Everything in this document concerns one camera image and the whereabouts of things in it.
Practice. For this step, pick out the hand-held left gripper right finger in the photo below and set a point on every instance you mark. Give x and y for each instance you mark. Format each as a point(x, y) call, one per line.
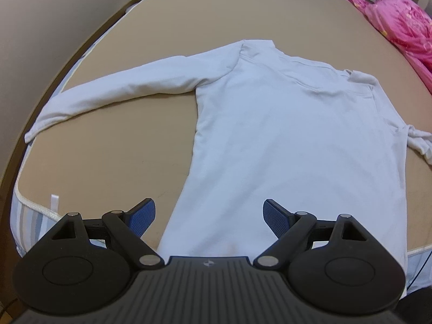
point(272, 214)

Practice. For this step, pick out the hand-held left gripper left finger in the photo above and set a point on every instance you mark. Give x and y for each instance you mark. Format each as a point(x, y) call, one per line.
point(145, 213)

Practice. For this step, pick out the white long-sleeve shirt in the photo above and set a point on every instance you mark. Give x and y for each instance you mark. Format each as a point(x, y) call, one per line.
point(287, 141)

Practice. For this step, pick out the tan mattress pad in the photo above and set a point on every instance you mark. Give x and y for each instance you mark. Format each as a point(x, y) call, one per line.
point(135, 148)

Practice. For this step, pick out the striped plaid bed sheet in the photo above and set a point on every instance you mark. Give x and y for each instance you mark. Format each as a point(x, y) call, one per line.
point(30, 221)

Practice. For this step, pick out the pink floral quilt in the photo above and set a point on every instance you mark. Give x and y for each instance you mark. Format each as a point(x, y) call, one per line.
point(401, 20)

